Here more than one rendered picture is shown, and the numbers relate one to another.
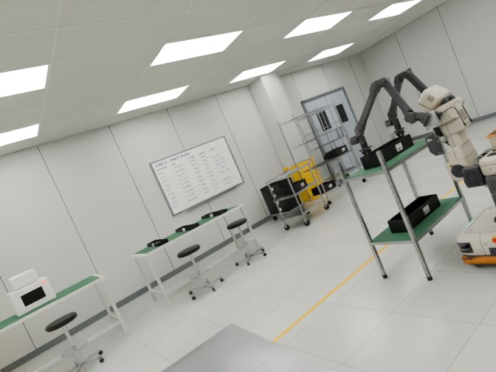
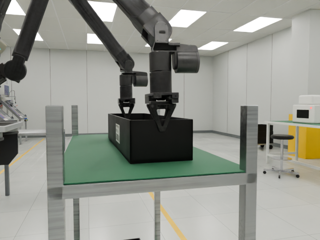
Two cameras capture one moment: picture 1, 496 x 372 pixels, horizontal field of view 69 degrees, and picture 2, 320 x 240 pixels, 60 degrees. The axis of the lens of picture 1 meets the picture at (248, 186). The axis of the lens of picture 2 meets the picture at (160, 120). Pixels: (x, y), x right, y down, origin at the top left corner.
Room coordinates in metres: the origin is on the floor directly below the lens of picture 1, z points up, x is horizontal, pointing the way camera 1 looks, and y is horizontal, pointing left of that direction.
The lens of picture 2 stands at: (3.60, -2.18, 1.10)
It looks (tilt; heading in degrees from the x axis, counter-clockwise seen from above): 3 degrees down; 109
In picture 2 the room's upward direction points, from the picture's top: straight up
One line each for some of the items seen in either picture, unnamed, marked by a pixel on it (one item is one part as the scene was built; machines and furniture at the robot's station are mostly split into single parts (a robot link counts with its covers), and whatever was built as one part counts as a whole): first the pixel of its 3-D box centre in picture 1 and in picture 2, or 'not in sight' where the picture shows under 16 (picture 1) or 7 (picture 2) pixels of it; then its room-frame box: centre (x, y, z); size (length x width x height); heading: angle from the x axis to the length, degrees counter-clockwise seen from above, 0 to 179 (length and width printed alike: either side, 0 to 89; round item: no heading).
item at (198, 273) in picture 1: (198, 269); not in sight; (4.95, 1.10, 0.31); 0.53 x 0.50 x 0.62; 123
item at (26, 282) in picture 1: (28, 290); (310, 108); (4.50, 3.02, 1.03); 0.44 x 0.37 x 0.46; 129
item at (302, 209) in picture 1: (298, 193); not in sight; (6.53, -0.78, 0.50); 0.90 x 0.54 x 1.00; 138
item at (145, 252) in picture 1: (198, 251); not in sight; (5.73, 1.13, 0.40); 1.80 x 0.75 x 0.80; 123
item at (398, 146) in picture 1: (387, 150); (139, 131); (3.22, -1.27, 1.01); 0.57 x 0.17 x 0.11; 125
